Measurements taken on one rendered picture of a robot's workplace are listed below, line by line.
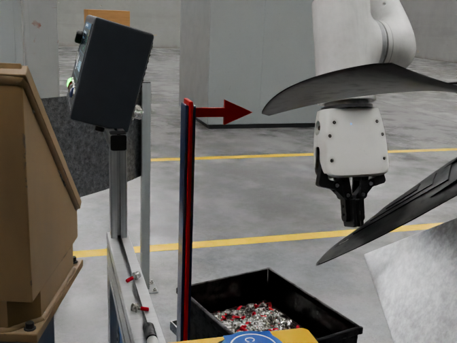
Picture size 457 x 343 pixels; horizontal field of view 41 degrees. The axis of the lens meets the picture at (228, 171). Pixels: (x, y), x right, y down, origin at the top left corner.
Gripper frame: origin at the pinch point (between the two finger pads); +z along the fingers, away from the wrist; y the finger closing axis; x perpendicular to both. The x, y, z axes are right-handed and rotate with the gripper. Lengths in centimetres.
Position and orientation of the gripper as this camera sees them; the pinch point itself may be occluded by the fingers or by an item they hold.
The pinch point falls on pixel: (352, 212)
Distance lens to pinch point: 90.4
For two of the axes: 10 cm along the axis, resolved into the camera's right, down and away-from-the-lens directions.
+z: 0.5, 10.0, -0.2
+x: -2.8, 0.4, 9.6
